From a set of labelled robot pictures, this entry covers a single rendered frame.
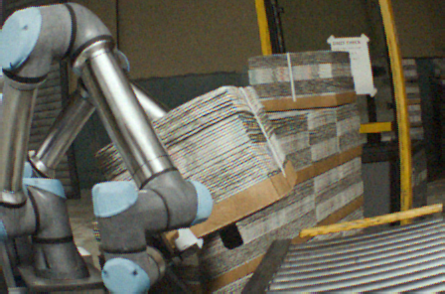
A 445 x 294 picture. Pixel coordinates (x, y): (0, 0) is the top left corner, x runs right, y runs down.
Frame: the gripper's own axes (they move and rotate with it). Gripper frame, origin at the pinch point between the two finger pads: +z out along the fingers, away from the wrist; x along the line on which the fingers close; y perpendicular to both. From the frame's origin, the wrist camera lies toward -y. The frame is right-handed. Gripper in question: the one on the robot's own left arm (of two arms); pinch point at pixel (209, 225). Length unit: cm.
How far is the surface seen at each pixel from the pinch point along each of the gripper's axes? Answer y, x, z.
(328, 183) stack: -17, 17, -126
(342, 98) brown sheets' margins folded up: 8, 36, -147
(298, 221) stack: -22, 5, -97
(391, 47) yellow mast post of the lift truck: 18, 72, -185
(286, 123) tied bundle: 11, 16, -93
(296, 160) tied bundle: -2, 13, -97
